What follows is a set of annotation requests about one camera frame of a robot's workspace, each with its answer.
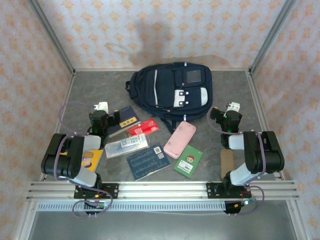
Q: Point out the navy book with yellow label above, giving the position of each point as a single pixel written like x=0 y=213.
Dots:
x=126 y=116

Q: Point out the clear plastic pen pack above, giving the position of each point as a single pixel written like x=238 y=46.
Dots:
x=127 y=146

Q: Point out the red card pack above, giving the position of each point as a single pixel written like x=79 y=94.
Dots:
x=143 y=128

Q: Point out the tan brown pencil case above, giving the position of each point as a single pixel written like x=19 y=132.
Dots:
x=227 y=162

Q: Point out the yellow cartoon book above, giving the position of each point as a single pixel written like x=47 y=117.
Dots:
x=92 y=160

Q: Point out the pink pencil case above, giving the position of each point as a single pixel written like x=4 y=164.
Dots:
x=180 y=140

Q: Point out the navy blue student backpack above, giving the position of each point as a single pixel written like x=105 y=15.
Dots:
x=175 y=92

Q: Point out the blue notebook with QR codes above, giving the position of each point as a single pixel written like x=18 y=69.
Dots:
x=147 y=162

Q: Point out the green notebook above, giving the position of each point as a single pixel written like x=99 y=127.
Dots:
x=188 y=161

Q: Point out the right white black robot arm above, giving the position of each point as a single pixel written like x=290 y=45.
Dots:
x=262 y=155

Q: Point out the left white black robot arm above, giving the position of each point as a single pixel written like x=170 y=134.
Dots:
x=62 y=155

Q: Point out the small circuit board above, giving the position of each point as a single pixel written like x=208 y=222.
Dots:
x=237 y=206
x=98 y=205

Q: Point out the grey metal sheet panel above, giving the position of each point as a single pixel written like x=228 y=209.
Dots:
x=162 y=225

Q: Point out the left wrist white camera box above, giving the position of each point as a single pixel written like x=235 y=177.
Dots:
x=102 y=106

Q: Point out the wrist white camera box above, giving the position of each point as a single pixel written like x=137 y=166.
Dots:
x=102 y=106
x=233 y=107

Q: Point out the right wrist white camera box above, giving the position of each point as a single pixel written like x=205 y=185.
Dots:
x=233 y=107

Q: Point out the aluminium table side rail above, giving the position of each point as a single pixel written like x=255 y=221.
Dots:
x=257 y=100
x=64 y=100

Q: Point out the aluminium table end rail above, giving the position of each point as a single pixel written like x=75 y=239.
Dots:
x=100 y=69

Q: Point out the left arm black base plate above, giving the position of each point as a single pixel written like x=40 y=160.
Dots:
x=112 y=191

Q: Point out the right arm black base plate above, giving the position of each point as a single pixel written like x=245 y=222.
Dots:
x=212 y=190

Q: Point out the aluminium mounting rail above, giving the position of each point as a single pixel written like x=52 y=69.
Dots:
x=162 y=190

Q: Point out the aluminium frame post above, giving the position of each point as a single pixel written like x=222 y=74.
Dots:
x=270 y=37
x=54 y=37

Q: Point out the aluminium frame leg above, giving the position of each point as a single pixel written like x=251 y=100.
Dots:
x=298 y=220
x=26 y=220

